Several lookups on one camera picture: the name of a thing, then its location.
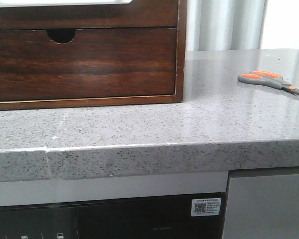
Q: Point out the dark wooden drawer cabinet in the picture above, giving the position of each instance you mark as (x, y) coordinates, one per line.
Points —
(61, 22)

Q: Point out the white QR code sticker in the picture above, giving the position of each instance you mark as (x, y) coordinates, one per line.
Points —
(205, 207)

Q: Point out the grey pleated curtain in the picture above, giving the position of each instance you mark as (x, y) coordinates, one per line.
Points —
(242, 24)

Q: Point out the grey cabinet door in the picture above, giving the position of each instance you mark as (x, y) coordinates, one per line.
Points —
(262, 204)

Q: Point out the black built-in appliance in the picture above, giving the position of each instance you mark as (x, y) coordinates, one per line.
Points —
(159, 217)

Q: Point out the cream plastic storage box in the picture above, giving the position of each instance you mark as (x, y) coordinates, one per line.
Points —
(28, 3)

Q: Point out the grey orange handled scissors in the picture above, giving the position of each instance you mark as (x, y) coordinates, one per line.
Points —
(268, 79)

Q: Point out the dark wooden drawer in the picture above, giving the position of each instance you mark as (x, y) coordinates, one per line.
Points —
(96, 63)

